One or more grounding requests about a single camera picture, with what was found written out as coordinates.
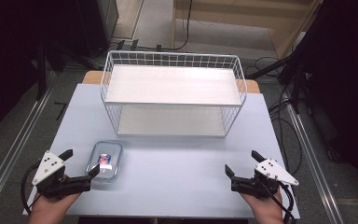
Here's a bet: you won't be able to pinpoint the small red white packet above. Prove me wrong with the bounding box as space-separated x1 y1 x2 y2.
97 152 113 171

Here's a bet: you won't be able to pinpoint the black floor cables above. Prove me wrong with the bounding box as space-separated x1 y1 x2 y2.
245 55 304 176

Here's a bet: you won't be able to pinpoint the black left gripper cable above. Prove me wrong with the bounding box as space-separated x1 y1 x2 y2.
20 161 43 217

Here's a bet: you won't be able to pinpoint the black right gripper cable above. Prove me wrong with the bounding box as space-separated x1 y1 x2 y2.
255 178 298 224

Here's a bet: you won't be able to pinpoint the black hanging cable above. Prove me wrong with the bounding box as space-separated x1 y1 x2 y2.
136 0 194 52

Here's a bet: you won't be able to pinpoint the white wire two-tier shelf rack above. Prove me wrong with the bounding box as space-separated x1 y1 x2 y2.
100 49 248 138

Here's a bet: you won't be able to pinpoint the dark cabinet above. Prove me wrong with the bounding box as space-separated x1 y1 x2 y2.
76 0 120 59

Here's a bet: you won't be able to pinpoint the light wooden frame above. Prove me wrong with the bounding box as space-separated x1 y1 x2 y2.
172 0 324 60

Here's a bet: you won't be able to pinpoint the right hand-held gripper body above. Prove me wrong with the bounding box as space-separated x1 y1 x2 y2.
230 158 300 200

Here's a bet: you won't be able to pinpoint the person's left hand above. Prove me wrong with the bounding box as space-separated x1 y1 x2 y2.
27 191 82 224

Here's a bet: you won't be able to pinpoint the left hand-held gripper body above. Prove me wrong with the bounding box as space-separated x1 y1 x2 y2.
32 150 92 200

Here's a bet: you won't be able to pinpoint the metal floor rail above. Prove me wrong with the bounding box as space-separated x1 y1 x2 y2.
0 88 54 213
286 103 345 224

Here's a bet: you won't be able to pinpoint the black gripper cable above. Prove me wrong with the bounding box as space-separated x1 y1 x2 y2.
20 161 43 217
255 178 298 224

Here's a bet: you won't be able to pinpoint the black metal stand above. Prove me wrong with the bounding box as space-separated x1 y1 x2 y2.
245 52 306 115
35 41 48 101

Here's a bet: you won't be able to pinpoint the person's right hand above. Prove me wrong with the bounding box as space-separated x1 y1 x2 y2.
239 189 286 224

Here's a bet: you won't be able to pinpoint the clear plastic lidded container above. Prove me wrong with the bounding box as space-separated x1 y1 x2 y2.
85 140 125 184

